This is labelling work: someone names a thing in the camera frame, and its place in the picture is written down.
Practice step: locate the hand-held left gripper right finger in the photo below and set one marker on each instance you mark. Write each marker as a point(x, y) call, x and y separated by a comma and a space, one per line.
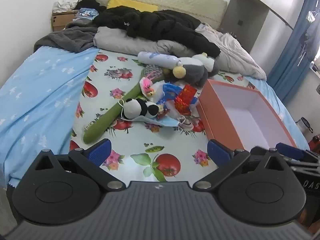
point(218, 152)

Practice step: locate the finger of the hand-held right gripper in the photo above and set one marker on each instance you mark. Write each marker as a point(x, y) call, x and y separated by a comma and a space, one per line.
point(287, 150)

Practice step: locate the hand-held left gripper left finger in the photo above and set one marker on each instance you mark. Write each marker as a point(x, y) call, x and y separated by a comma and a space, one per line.
point(100, 151)

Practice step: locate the pink cardboard box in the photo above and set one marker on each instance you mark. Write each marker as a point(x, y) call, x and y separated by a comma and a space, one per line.
point(220, 120)

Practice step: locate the panda plush toy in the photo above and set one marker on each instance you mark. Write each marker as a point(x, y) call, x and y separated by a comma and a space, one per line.
point(132, 107)

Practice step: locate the blue face mask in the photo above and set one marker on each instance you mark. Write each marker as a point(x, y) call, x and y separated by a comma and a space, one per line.
point(162, 122)

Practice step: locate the red foil tea packet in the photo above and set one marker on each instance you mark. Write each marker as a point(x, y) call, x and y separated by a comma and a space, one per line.
point(185, 97)

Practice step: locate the blue white plastic bag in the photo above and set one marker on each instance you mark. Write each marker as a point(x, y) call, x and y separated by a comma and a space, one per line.
point(170, 91)

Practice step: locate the red object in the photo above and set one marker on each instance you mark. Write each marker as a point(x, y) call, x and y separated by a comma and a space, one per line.
point(315, 142)

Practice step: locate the grey round container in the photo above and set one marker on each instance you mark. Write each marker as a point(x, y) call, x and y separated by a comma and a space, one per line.
point(303, 125)

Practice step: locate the green massage hammer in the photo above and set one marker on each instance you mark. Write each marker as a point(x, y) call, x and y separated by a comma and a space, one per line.
point(110, 115)

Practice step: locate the pink feather toy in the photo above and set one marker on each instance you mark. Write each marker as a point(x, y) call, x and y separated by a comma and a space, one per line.
point(146, 85)

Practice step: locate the grey penguin plush toy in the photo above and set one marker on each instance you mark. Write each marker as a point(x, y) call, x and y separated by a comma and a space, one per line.
point(197, 72)

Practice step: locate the blue curtain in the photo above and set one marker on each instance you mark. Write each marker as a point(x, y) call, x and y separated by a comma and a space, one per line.
point(287, 67)

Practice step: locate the light blue bedsheet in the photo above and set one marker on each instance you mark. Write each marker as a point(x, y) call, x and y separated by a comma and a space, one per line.
point(37, 92)

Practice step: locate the beige quilt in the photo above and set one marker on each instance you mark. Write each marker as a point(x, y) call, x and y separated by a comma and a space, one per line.
point(235, 50)

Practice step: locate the white lotion bottle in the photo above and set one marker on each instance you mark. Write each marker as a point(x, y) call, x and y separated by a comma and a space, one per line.
point(155, 58)

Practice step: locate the dark blue hanging garment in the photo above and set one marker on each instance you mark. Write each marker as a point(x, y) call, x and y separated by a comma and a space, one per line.
point(308, 37)

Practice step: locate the dark grey fleece blanket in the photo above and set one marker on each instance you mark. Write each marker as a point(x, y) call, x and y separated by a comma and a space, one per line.
point(62, 38)

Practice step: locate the black puffer jacket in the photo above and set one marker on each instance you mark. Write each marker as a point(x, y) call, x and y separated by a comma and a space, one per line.
point(150, 22)

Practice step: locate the grey cabinet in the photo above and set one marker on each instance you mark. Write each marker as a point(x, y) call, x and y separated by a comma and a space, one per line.
point(250, 17)

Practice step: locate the blue printed packet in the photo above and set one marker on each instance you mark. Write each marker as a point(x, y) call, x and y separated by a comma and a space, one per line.
point(86, 13)

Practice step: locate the black garment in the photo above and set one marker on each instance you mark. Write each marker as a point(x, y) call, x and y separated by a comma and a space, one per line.
point(87, 3)

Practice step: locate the yellow pillow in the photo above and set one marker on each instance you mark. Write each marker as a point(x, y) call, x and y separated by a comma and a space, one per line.
point(125, 3)

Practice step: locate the white crumpled clothes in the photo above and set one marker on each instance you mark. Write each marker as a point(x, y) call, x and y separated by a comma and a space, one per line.
point(63, 5)

